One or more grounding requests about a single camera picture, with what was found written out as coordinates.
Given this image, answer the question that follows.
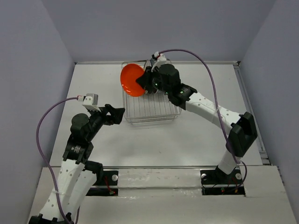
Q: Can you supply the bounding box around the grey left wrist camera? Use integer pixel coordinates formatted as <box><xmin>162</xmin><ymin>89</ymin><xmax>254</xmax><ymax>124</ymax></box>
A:
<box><xmin>77</xmin><ymin>93</ymin><xmax>100</xmax><ymax>112</ymax></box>

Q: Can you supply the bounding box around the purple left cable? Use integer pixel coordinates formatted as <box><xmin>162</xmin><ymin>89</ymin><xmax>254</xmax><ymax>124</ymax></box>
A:
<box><xmin>36</xmin><ymin>97</ymin><xmax>80</xmax><ymax>224</ymax></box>

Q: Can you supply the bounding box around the purple cable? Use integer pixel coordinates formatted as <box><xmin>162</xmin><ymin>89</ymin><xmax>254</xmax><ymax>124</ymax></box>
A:
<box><xmin>36</xmin><ymin>97</ymin><xmax>80</xmax><ymax>224</ymax></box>
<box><xmin>161</xmin><ymin>49</ymin><xmax>248</xmax><ymax>187</ymax></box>

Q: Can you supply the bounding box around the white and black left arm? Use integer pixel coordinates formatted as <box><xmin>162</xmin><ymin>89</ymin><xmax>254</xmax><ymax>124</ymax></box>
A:
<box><xmin>29</xmin><ymin>104</ymin><xmax>125</xmax><ymax>224</ymax></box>

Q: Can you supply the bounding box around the silver wire dish rack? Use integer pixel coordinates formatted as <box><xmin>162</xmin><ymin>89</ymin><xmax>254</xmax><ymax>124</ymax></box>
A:
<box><xmin>121</xmin><ymin>58</ymin><xmax>182</xmax><ymax>126</ymax></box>

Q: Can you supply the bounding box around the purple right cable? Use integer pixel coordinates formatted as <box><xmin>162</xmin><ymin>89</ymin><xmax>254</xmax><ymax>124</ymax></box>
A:
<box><xmin>161</xmin><ymin>49</ymin><xmax>248</xmax><ymax>187</ymax></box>

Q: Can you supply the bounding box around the teal plate with white blossoms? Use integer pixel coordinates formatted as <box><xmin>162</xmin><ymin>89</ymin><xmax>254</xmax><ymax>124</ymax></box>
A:
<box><xmin>149</xmin><ymin>58</ymin><xmax>156</xmax><ymax>67</ymax></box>

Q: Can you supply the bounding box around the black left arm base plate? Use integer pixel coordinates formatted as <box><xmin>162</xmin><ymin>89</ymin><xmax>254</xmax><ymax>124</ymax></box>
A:
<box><xmin>86</xmin><ymin>170</ymin><xmax>119</xmax><ymax>196</ymax></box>

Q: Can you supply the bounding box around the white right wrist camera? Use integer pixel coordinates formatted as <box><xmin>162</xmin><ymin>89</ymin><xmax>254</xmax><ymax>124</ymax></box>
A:
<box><xmin>151</xmin><ymin>51</ymin><xmax>168</xmax><ymax>72</ymax></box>

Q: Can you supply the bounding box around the white plate with orange sunburst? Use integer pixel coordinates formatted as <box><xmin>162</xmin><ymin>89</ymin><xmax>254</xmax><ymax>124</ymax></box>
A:
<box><xmin>143</xmin><ymin>59</ymin><xmax>151</xmax><ymax>69</ymax></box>

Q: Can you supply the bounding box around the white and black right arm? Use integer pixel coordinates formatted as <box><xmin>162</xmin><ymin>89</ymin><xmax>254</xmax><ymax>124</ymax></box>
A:
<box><xmin>132</xmin><ymin>64</ymin><xmax>247</xmax><ymax>167</ymax></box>

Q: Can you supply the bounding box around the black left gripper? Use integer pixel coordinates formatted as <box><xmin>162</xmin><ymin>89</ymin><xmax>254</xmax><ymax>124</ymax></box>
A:
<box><xmin>86</xmin><ymin>104</ymin><xmax>125</xmax><ymax>141</ymax></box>

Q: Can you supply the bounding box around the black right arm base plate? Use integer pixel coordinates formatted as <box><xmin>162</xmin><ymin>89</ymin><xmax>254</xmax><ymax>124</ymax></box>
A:
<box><xmin>200</xmin><ymin>169</ymin><xmax>245</xmax><ymax>196</ymax></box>

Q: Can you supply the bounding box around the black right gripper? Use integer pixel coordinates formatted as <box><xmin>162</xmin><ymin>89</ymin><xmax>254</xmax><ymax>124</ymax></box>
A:
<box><xmin>136</xmin><ymin>65</ymin><xmax>171</xmax><ymax>96</ymax></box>

